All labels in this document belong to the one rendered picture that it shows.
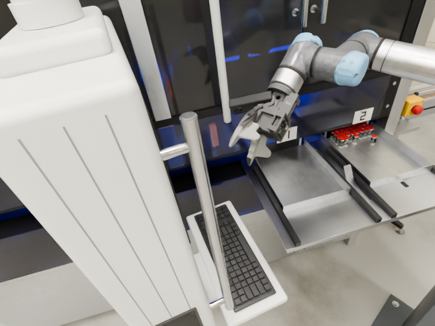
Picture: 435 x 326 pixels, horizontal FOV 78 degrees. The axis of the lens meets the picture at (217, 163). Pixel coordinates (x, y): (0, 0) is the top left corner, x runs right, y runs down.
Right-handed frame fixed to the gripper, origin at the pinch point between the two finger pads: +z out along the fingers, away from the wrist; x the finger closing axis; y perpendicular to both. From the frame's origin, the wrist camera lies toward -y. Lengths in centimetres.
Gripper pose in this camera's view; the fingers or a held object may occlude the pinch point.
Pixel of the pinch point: (237, 156)
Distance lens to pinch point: 68.2
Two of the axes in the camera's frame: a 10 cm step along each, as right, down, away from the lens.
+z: -4.8, 8.7, -0.7
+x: 3.9, 2.9, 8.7
